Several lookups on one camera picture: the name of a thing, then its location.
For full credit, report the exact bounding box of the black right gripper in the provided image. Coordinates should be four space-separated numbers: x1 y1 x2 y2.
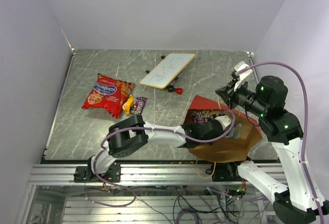
215 76 268 117

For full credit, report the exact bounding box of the red brown paper bag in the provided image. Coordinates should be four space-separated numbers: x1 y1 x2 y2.
184 96 263 179

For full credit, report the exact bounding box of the purple candy packet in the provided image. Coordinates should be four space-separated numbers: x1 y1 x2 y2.
130 97 148 115

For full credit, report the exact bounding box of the yellow candy packet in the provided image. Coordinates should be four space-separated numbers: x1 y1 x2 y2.
122 95 134 114

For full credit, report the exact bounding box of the red cookie snack bag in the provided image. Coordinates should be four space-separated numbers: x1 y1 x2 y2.
81 73 136 119

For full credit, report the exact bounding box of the brown m&m's candy packet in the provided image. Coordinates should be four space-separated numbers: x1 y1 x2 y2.
190 109 217 124

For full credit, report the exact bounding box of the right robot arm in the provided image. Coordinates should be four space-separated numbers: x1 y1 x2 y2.
215 76 328 223

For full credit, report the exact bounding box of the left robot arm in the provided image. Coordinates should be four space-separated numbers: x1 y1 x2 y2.
82 115 235 182

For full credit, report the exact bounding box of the white blue snack wrapper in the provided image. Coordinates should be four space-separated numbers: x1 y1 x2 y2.
233 123 243 139

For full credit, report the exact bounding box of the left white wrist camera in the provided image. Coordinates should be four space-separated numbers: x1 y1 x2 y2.
215 115 232 132

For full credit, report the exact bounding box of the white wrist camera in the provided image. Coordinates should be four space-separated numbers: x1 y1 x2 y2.
215 115 232 132
231 61 253 91

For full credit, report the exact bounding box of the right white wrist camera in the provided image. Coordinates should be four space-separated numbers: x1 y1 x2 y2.
231 61 253 91

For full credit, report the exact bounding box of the small whiteboard with yellow frame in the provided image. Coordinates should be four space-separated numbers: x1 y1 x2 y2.
139 53 196 89

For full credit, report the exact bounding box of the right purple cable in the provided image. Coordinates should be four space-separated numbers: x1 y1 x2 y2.
239 62 325 224

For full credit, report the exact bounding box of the purple cable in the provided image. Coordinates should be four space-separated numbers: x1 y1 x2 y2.
92 109 236 207
239 62 325 224

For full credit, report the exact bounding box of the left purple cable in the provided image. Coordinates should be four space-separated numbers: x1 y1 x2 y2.
92 109 236 207

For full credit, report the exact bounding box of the aluminium mounting rail frame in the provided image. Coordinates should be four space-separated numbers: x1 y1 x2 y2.
25 160 309 224

